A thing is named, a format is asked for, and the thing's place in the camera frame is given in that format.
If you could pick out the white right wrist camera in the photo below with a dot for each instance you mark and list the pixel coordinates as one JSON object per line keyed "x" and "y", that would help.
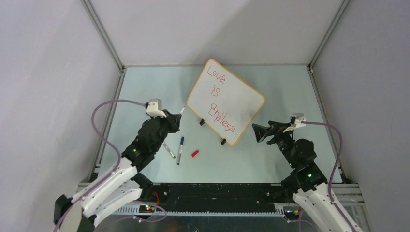
{"x": 297, "y": 120}

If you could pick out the left control board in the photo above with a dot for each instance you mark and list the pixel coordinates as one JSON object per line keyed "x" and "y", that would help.
{"x": 149, "y": 209}

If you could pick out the right control board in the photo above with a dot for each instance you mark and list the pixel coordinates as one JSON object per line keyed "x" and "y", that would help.
{"x": 293, "y": 212}

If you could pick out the blue whiteboard marker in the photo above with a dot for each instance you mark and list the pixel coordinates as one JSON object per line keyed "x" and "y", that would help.
{"x": 180, "y": 150}

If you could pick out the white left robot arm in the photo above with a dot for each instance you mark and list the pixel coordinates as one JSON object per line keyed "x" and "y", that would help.
{"x": 84, "y": 211}

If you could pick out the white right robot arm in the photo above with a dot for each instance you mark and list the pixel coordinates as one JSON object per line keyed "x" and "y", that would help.
{"x": 308, "y": 186}

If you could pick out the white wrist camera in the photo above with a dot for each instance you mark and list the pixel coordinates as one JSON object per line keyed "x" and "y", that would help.
{"x": 154, "y": 108}
{"x": 297, "y": 120}

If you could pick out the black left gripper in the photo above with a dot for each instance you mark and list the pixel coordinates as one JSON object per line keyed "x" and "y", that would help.
{"x": 172, "y": 120}

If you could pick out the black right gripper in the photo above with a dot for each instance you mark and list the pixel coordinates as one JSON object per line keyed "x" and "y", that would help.
{"x": 276, "y": 129}

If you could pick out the control board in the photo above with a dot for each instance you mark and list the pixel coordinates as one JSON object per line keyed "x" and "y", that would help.
{"x": 149, "y": 209}
{"x": 293, "y": 212}

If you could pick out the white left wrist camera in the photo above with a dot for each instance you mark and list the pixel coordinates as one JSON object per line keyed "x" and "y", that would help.
{"x": 154, "y": 108}

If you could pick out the orange framed whiteboard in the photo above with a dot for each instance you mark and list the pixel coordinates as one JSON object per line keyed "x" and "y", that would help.
{"x": 225, "y": 102}

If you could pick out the red marker cap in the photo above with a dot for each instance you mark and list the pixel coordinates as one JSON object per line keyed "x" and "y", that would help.
{"x": 195, "y": 153}

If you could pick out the green whiteboard marker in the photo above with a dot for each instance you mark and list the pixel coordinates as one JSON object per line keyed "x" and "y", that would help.
{"x": 169, "y": 150}

